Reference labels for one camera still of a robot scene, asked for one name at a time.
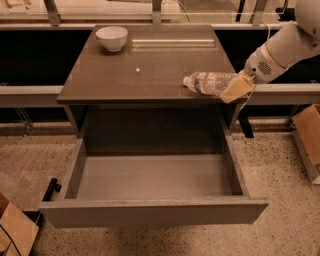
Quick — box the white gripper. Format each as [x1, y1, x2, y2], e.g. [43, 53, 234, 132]
[220, 46, 286, 103]

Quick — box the clear plastic water bottle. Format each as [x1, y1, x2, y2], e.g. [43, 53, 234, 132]
[183, 72, 237, 96]

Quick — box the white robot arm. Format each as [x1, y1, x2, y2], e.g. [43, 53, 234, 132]
[220, 0, 320, 103]

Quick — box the grey cabinet with glossy top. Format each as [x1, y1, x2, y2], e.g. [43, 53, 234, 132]
[58, 25, 233, 155]

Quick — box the open grey top drawer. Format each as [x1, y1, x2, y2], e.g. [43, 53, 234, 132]
[38, 105, 270, 229]

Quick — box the black table leg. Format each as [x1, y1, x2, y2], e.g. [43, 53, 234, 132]
[238, 108, 254, 138]

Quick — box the grey metal railing beam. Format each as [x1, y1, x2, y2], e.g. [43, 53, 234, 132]
[0, 83, 320, 108]

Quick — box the cardboard box at right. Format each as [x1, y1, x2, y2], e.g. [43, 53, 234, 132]
[292, 104, 320, 185]

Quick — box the cardboard box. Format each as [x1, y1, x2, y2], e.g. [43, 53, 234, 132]
[0, 193, 39, 256]
[292, 104, 320, 185]

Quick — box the white ceramic bowl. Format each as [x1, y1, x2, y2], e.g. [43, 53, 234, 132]
[96, 26, 128, 52]

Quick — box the cardboard box at left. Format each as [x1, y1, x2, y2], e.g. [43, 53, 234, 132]
[0, 193, 39, 256]

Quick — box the black floor bracket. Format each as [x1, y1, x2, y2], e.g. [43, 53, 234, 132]
[42, 178, 61, 202]

